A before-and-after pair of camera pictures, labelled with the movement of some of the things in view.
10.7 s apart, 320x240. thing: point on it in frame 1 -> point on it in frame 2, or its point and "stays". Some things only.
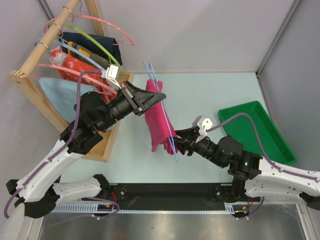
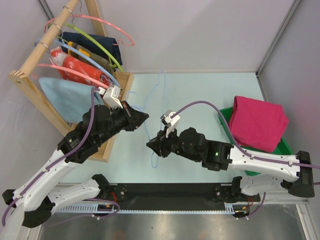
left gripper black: x=138 y=99 -> x=135 y=118
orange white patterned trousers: x=72 y=62 stays
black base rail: x=164 y=196 stays
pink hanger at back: x=132 y=44 stays
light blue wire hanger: x=155 y=80 -> x=144 y=105
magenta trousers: x=160 y=125 -> x=257 y=125
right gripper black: x=184 y=143 -> x=160 y=145
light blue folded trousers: x=63 y=95 stays
